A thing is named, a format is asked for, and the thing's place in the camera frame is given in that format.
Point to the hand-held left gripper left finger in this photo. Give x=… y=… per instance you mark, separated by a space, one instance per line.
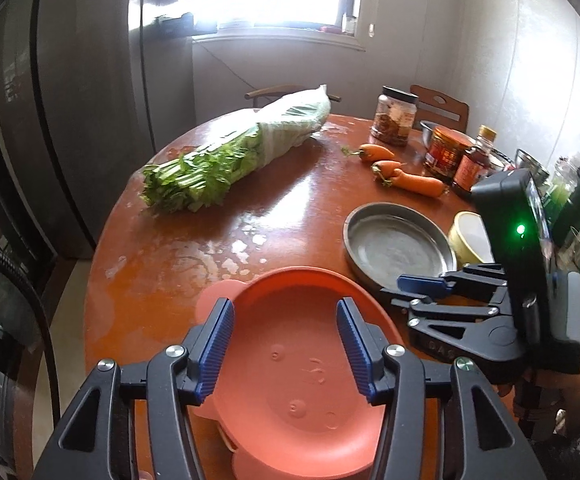
x=215 y=350

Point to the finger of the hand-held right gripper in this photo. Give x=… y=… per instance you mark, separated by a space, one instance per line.
x=462 y=335
x=422 y=285

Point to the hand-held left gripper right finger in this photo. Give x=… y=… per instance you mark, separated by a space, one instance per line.
x=355 y=350

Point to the round metal plate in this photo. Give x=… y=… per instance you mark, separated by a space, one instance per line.
x=395 y=247

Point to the clear plastic bottle green label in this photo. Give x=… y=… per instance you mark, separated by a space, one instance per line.
x=562 y=185

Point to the carrot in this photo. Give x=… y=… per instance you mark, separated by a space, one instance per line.
x=420 y=183
x=387 y=167
x=377 y=152

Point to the dark vinegar bottle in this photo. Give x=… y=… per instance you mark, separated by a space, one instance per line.
x=472 y=167

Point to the red sauce jar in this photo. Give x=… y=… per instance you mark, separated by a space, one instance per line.
x=445 y=155

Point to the clear jar with black lid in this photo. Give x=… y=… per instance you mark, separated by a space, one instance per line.
x=392 y=117

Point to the celery bunch in plastic bag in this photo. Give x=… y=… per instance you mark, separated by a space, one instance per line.
x=229 y=160

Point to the grey refrigerator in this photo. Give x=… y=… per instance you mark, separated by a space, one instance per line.
x=34 y=110

